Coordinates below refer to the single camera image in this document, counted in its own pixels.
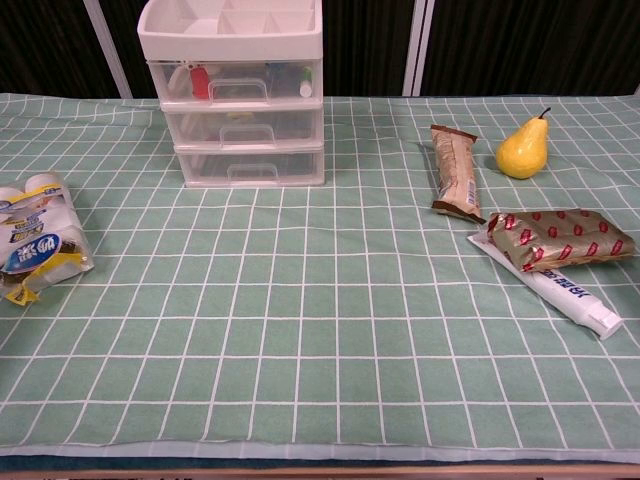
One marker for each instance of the clear plastic storage bin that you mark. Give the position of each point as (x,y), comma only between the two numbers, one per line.
(285,92)

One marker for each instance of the small red cup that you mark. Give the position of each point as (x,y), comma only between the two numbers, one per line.
(199,80)

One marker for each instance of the white plastic drawer organizer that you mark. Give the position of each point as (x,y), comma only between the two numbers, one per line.
(230,42)

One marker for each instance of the green checked tablecloth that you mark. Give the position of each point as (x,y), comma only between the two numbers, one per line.
(320,300)

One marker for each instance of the small yellow toy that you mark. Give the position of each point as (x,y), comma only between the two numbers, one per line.
(241,117)

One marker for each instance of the brown snack bar wrapper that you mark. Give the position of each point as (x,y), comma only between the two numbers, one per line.
(455,172)

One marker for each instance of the green white glue stick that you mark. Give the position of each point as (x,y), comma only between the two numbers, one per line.
(305,82)

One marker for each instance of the yellow pear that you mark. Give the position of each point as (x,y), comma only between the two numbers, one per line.
(522,150)

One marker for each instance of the gold red snack package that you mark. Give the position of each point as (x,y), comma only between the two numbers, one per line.
(560,237)

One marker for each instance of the white toothpaste tube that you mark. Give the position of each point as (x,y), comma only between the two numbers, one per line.
(570,297)

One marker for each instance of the white yellow bottle pack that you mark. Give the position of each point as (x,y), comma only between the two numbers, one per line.
(42,235)

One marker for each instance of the black pleated curtain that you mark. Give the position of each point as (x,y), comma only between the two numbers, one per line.
(525,45)

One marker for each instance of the white metal frame post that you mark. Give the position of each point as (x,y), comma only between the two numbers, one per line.
(419,50)
(111,50)

